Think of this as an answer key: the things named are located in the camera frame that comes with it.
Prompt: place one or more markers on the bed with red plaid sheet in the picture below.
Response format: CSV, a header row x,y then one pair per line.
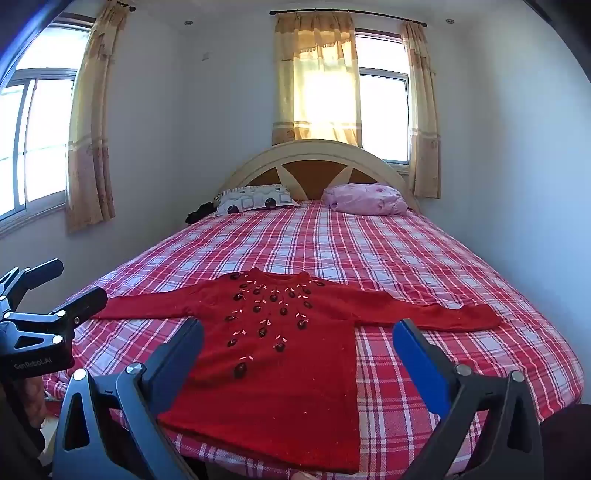
x,y
369,249

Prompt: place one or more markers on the cream and brown headboard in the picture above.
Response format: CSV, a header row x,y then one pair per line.
x,y
318,177

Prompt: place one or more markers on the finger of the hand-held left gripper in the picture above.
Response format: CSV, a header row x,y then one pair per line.
x,y
41,272
85,307

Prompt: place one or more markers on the red knitted sweater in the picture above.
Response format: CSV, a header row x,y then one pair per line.
x,y
277,378

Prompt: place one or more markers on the black curtain rod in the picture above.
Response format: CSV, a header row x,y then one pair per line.
x,y
378,14

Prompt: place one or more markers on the window behind headboard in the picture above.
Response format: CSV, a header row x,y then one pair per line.
x,y
383,110

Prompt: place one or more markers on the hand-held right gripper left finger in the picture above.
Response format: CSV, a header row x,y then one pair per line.
x,y
183,344

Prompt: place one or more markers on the dark cloth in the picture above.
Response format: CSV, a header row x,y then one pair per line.
x,y
201,213

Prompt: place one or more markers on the wide sliding window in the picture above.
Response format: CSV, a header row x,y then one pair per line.
x,y
41,138

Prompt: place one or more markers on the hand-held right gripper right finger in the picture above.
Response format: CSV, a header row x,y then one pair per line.
x,y
418,355

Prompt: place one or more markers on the pink pillow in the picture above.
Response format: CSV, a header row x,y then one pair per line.
x,y
364,198

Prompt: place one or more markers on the beige floral curtain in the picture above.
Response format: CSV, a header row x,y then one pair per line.
x,y
92,138
422,115
314,69

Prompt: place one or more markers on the white patterned pillow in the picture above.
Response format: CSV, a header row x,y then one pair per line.
x,y
254,198

